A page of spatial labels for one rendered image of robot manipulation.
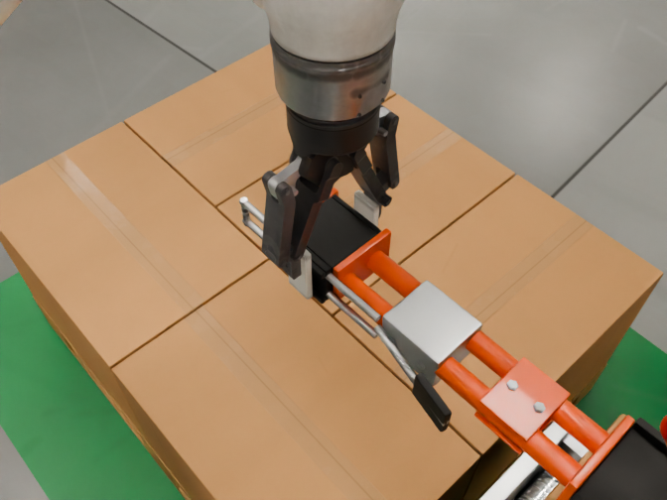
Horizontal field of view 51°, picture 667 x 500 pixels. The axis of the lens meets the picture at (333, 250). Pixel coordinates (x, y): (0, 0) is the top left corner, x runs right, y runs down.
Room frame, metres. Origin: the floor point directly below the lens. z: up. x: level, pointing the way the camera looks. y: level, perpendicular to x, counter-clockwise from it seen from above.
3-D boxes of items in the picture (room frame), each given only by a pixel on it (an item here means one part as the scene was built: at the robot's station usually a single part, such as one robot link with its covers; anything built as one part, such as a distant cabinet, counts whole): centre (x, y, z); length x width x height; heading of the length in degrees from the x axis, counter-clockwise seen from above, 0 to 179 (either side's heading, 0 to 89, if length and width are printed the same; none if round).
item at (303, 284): (0.40, 0.03, 1.20); 0.03 x 0.01 x 0.07; 42
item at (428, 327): (0.34, -0.09, 1.18); 0.07 x 0.07 x 0.04; 43
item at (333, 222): (0.44, 0.00, 1.19); 0.08 x 0.07 x 0.05; 43
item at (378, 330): (0.37, 0.00, 1.19); 0.31 x 0.03 x 0.05; 43
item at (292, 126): (0.43, 0.00, 1.35); 0.08 x 0.07 x 0.09; 132
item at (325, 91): (0.43, 0.00, 1.42); 0.09 x 0.09 x 0.06
